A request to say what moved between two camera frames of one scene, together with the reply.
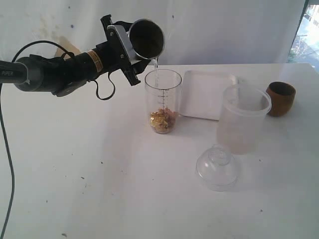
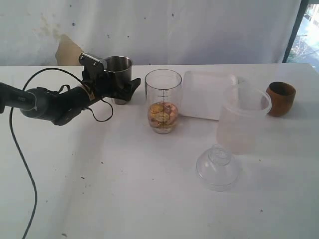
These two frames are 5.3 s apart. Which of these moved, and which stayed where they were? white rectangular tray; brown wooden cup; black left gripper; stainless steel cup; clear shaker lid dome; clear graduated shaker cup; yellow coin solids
Moved: stainless steel cup; yellow coin solids; black left gripper
Stayed: brown wooden cup; white rectangular tray; clear shaker lid dome; clear graduated shaker cup
